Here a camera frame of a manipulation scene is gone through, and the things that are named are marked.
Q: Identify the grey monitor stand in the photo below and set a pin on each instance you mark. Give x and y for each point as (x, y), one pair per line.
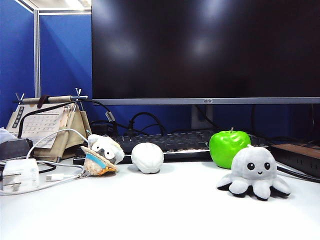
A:
(201, 116)

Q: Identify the green apple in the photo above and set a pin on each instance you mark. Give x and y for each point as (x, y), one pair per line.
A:
(222, 150)

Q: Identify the dark flat box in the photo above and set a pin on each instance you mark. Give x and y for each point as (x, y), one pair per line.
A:
(13, 148)

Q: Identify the aluminium partition post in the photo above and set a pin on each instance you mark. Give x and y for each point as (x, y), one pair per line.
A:
(36, 55)

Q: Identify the black power strip wooden top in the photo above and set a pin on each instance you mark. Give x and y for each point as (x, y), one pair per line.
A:
(297, 152)

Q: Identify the white tissue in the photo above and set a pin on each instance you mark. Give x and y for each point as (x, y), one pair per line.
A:
(5, 135)

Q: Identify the grey and black octopus plush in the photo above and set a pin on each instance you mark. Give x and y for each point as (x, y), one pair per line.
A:
(253, 170)

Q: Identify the white power adapter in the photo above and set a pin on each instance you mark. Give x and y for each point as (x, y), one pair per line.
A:
(21, 172)

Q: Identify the white plush with straw hat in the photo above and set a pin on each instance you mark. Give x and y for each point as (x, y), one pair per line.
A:
(105, 150)

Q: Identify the large black monitor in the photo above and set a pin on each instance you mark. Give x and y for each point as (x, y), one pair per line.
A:
(200, 50)

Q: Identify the small black hub box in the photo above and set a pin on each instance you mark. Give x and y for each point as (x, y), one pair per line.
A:
(100, 127)

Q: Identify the white brain-shaped squeeze toy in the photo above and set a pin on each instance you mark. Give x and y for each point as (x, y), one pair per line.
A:
(147, 157)

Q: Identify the beige tent desk calendar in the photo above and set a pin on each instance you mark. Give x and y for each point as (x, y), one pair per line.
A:
(40, 122)

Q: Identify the black keyboard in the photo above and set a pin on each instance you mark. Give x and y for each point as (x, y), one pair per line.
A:
(175, 142)

